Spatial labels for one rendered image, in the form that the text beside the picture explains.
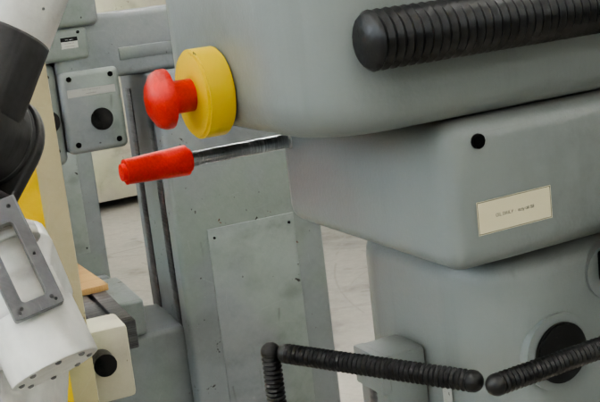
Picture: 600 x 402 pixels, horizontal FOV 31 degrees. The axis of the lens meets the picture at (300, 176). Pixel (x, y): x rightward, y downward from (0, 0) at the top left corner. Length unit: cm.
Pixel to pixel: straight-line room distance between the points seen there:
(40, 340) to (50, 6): 35
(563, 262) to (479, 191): 11
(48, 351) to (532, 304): 34
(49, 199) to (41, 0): 151
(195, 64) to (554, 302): 30
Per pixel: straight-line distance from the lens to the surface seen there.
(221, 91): 70
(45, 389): 90
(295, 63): 65
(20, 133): 101
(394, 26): 60
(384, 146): 74
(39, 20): 101
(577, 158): 75
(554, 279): 78
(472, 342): 78
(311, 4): 64
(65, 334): 79
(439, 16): 62
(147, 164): 82
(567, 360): 69
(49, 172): 249
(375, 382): 82
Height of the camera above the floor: 184
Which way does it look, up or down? 11 degrees down
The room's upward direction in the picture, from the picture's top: 7 degrees counter-clockwise
